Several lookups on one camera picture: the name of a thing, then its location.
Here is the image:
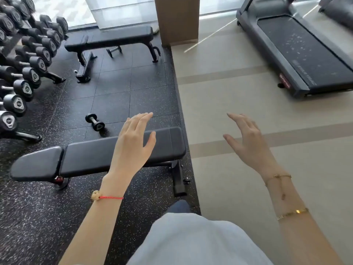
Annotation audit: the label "person's left hand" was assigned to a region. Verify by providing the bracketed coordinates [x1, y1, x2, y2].
[103, 112, 157, 191]

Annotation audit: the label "person's right hand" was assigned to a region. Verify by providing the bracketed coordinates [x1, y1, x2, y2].
[222, 112, 289, 182]

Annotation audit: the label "small black steel-handle dumbbell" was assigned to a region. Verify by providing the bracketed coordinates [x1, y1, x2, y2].
[106, 45, 123, 59]
[85, 113, 106, 132]

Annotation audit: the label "black dumbbell rack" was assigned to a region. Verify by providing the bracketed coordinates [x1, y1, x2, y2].
[0, 0, 69, 144]

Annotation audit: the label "person's right forearm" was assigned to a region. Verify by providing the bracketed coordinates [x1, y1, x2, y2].
[263, 173, 345, 265]

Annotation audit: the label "person's left forearm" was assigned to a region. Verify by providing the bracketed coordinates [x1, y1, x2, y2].
[58, 176, 130, 265]

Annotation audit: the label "black adjustable weight bench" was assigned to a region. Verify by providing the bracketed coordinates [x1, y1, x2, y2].
[10, 127, 191, 198]

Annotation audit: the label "blue jeans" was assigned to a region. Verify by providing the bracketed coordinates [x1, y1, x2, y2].
[165, 200, 192, 214]

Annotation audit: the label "dark grey treadmill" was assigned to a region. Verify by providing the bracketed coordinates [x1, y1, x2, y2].
[318, 0, 353, 29]
[236, 0, 353, 99]

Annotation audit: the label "white shirt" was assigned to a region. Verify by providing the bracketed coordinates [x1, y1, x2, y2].
[126, 212, 274, 265]

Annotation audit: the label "black flat weight bench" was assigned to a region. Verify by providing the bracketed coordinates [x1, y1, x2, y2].
[64, 26, 161, 84]

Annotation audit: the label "rows of black dumbbells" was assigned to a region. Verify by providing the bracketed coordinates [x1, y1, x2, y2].
[0, 0, 69, 133]

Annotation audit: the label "brown wooden pillar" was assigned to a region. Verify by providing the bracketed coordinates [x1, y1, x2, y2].
[154, 0, 200, 47]

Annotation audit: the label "thin gold chain bracelet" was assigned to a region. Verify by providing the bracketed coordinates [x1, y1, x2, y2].
[264, 174, 292, 201]

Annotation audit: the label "red string bracelet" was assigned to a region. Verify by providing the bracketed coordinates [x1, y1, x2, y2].
[91, 190, 124, 202]

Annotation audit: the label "gold bangle bracelet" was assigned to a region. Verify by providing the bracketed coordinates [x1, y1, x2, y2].
[276, 208, 309, 221]

